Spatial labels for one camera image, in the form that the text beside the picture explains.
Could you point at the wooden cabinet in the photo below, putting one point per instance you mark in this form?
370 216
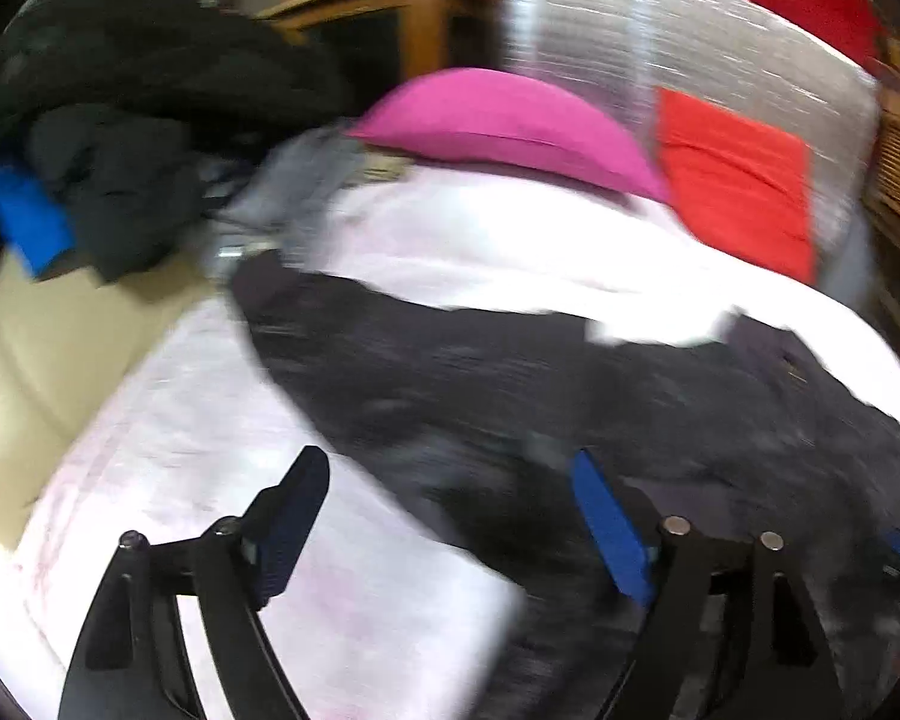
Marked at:
375 7

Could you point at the white textured bedspread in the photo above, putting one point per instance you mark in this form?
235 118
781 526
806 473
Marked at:
457 255

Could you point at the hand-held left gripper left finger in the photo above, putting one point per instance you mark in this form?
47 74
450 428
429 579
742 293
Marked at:
281 540

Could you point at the pile of black clothes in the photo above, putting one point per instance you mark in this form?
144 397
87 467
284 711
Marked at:
135 90

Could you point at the red pillow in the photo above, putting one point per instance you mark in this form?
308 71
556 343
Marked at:
735 180

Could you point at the beige sheet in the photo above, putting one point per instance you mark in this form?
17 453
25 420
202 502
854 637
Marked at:
52 360

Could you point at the blue cloth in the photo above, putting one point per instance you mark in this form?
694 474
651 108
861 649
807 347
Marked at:
30 217

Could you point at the grey cloth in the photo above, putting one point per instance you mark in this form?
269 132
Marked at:
300 172

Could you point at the pink pillow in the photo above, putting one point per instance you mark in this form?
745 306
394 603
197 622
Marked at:
510 120

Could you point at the silver foil insulation sheet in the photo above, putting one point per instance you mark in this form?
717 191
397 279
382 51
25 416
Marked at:
645 22

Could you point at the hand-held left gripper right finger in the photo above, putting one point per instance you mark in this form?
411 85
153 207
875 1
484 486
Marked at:
607 525

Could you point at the dark grey jacket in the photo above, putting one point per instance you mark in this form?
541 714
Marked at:
495 390

